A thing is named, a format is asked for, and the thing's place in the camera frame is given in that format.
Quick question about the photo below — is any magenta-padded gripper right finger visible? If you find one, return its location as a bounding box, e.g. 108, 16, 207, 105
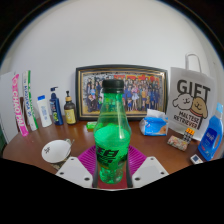
126, 144, 170, 190

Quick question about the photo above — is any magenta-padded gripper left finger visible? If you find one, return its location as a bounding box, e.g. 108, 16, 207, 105
55, 144, 100, 190

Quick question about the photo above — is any green plastic drink bottle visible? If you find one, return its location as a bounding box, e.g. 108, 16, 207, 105
93, 78, 132, 185

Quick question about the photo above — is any patterned paper cup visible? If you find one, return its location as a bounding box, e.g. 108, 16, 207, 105
41, 139, 73, 172

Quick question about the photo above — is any flat round red coaster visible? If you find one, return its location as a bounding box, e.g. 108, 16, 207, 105
97, 175, 129, 190

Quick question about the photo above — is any patterned snack packet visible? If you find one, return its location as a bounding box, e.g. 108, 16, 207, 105
166, 134, 189, 152

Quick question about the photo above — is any blue tissue pack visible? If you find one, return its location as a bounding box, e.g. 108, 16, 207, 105
139, 108, 170, 137

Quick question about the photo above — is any white remote control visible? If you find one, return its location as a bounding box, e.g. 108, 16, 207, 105
189, 153, 204, 165

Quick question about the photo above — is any small green box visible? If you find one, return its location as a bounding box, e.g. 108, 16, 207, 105
86, 121, 98, 130

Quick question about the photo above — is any puzzle cube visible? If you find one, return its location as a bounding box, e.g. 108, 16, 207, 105
182, 127, 196, 145

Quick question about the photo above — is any amber pump bottle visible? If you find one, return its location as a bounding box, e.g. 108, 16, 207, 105
63, 90, 77, 126

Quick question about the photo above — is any dark blue pump bottle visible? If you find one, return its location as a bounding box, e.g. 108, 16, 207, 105
49, 86, 64, 127

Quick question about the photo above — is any white bottle with blue cap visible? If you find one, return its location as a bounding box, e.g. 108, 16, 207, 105
36, 95, 53, 128

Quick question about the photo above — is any blue detergent bottle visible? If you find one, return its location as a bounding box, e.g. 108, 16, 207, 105
197, 102, 224, 162

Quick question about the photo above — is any framed group picture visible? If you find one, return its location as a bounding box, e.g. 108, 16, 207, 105
75, 64, 169, 122

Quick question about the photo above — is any green and white tube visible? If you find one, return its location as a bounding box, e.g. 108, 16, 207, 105
21, 70, 39, 132

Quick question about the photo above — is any white paper gift bag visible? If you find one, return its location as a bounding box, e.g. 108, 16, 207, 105
165, 52, 216, 142

